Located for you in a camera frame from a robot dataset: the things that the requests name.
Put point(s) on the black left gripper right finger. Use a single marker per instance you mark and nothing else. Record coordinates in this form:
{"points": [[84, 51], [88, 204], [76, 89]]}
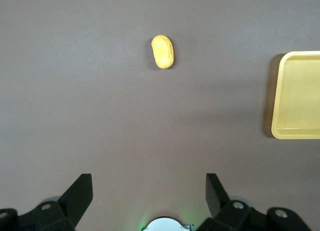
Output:
{"points": [[215, 193]]}

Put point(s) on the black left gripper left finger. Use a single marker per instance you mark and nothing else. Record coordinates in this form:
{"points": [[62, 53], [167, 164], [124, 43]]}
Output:
{"points": [[72, 198]]}

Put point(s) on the yellow toy potato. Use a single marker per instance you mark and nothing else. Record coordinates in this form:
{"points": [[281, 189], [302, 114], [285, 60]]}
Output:
{"points": [[162, 52]]}

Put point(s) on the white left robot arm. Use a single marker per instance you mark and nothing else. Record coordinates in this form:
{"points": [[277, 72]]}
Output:
{"points": [[165, 226]]}

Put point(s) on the yellow plastic tray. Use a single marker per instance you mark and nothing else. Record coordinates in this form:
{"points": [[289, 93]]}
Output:
{"points": [[300, 96]]}

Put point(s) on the brown table cover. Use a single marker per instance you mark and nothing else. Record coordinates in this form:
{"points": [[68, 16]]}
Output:
{"points": [[100, 103]]}

